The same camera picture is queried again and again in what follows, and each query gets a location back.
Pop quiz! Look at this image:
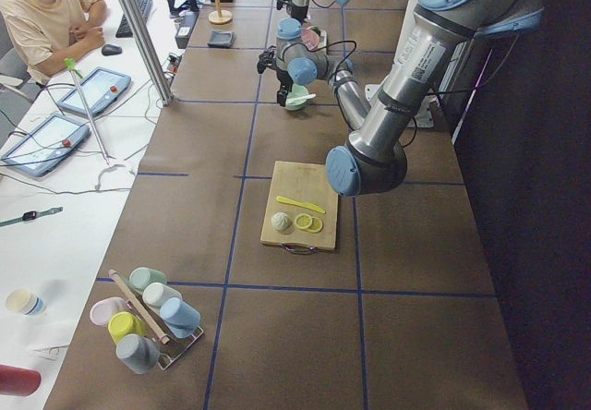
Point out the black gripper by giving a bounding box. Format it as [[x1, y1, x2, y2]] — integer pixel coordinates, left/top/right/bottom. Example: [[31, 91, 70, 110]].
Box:
[[276, 69, 294, 107]]

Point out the white spoon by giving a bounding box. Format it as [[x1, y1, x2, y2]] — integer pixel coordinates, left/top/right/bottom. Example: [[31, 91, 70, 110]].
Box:
[[286, 93, 316, 105]]

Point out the green bowl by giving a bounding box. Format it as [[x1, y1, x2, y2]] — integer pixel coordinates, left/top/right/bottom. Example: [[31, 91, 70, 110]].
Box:
[[284, 84, 309, 111]]

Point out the pink bowl with ice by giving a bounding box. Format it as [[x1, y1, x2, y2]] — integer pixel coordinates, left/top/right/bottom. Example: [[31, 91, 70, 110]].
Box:
[[300, 28, 320, 51]]

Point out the cream tray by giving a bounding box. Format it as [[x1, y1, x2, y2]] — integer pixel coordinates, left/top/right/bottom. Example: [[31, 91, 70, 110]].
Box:
[[314, 30, 328, 52]]

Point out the folded grey cloth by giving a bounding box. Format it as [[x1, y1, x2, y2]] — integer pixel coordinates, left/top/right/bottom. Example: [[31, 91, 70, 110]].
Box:
[[207, 30, 235, 49]]

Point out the wooden cutting board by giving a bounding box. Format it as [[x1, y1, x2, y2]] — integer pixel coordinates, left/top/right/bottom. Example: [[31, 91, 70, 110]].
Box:
[[260, 161, 338, 250]]

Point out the wooden paper towel stand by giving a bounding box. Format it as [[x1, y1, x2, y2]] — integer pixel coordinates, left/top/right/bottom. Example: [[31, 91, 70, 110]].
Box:
[[208, 0, 233, 25]]

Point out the yellow plastic knife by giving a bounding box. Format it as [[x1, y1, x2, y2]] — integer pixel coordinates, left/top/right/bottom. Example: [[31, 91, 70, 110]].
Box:
[[275, 196, 326, 214]]

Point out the white bun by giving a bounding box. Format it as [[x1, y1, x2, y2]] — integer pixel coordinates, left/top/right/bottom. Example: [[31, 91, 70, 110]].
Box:
[[271, 211, 292, 232]]

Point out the lemon slice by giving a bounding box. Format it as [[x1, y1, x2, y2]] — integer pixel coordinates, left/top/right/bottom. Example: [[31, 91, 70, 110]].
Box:
[[308, 216, 323, 234], [294, 213, 314, 230]]

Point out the black keyboard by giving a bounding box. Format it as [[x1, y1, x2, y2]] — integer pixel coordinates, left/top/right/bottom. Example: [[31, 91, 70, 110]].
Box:
[[115, 0, 154, 39]]

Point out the computer mouse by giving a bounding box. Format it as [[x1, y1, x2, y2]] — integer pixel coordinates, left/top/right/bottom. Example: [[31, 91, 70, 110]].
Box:
[[101, 43, 123, 56]]

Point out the upper tablet pendant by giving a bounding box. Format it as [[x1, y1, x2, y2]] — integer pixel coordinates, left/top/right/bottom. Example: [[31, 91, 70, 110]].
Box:
[[56, 67, 131, 116]]

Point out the tablet pendant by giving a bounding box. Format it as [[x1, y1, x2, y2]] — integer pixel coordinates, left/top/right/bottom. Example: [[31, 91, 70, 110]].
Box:
[[1, 113, 90, 177], [56, 67, 131, 116]]

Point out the reacher grabber tool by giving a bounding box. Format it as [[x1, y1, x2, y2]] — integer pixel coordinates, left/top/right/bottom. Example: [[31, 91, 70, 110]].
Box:
[[64, 57, 136, 190]]

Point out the green cup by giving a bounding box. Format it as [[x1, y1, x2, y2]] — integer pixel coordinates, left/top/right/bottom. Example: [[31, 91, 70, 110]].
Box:
[[128, 267, 168, 295]]

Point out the white cup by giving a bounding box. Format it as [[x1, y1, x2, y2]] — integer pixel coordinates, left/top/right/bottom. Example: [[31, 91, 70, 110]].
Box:
[[142, 282, 182, 311]]

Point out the person in beige shirt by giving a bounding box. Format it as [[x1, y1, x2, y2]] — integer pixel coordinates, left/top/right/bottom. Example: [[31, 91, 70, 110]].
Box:
[[1, 0, 108, 86]]

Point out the blue cup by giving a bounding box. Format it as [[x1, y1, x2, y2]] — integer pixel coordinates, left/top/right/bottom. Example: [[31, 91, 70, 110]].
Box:
[[159, 297, 201, 338]]

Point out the lower tablet pendant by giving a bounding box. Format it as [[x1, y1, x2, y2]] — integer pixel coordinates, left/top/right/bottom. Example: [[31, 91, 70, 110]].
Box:
[[1, 113, 90, 177]]

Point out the white cup rack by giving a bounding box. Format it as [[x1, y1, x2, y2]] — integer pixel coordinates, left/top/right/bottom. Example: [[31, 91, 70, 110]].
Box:
[[108, 270, 204, 372]]

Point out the yellow cup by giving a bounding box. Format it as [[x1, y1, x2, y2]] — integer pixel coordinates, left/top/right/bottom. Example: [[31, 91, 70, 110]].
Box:
[[107, 311, 147, 344]]

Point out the smart watch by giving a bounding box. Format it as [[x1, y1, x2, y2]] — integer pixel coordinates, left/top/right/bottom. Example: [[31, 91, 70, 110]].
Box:
[[0, 207, 64, 227]]

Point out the pink cup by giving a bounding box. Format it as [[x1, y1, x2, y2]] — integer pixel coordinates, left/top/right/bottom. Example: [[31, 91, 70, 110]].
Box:
[[89, 296, 127, 327]]

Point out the grey cup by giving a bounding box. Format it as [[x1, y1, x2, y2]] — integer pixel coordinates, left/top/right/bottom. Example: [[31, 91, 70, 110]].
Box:
[[115, 333, 160, 374]]

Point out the paper cup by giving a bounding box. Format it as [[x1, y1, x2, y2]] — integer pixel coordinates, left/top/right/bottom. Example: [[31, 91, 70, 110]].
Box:
[[5, 288, 45, 316]]

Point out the red bottle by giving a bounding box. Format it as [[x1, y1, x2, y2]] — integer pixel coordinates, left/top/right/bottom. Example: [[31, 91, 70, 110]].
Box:
[[0, 364, 42, 396]]

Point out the white mounting post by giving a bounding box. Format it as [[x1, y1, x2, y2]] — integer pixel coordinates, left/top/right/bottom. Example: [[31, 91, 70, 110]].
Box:
[[364, 7, 438, 129]]

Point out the aluminium frame post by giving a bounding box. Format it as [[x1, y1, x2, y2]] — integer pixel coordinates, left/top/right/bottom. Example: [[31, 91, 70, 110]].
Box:
[[118, 0, 174, 106]]

